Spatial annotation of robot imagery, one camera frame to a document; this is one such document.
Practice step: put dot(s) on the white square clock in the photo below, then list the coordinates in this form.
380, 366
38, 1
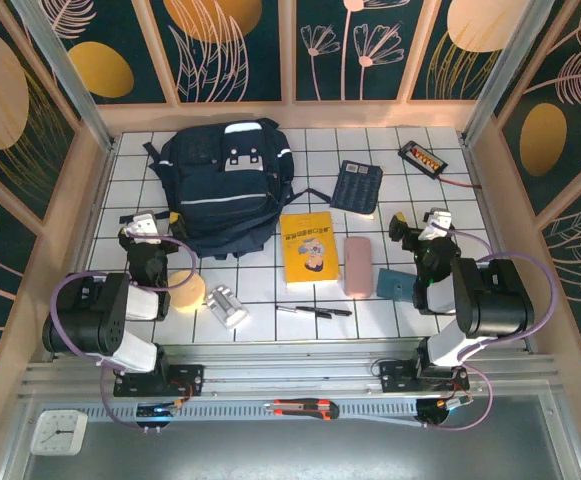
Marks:
59, 432

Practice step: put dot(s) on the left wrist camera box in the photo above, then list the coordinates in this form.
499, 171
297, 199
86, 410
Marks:
144, 225

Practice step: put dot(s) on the black charger board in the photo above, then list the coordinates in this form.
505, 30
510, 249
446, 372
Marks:
422, 156

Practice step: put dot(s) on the pink glasses case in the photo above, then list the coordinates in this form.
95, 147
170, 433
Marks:
358, 267

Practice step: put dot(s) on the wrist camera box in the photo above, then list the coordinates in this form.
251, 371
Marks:
144, 225
437, 224

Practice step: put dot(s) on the aluminium frame post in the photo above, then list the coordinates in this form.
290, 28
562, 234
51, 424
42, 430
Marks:
505, 65
65, 70

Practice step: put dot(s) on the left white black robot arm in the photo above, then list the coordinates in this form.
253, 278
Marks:
85, 320

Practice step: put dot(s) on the round yellow sponge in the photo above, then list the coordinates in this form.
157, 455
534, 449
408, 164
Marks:
190, 295

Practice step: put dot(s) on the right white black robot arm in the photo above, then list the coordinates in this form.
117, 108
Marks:
495, 300

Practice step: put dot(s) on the black controller board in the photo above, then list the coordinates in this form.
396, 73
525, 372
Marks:
432, 412
152, 411

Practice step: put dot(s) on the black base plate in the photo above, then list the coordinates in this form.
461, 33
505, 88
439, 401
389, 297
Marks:
190, 380
395, 377

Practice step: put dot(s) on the navy blue backpack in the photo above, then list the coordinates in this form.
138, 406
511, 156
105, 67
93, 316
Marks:
225, 205

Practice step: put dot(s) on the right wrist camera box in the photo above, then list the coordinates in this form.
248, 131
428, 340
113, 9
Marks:
437, 224

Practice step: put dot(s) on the orange black utility knife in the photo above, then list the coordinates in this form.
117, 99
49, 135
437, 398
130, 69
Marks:
305, 407

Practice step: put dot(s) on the yellow book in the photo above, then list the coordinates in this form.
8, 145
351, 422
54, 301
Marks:
310, 250

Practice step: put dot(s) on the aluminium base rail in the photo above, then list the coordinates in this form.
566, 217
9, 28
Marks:
295, 372

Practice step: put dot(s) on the teal wallet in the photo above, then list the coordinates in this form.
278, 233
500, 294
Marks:
395, 286

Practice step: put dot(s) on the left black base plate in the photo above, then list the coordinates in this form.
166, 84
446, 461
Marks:
190, 380

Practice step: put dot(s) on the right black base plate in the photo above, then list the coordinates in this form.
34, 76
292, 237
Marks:
395, 377

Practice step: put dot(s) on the silver black pen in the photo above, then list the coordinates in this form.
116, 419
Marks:
286, 310

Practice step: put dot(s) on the silver metal clip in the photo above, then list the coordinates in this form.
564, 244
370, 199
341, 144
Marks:
227, 307

